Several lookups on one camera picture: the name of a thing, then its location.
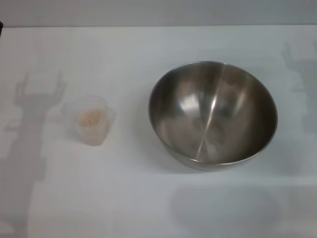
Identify clear plastic cup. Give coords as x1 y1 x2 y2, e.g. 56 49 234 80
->
60 96 117 147

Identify white rice grains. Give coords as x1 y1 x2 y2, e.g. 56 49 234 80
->
74 108 109 144

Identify stainless steel mixing bowl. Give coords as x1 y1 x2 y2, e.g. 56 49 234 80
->
148 60 278 172

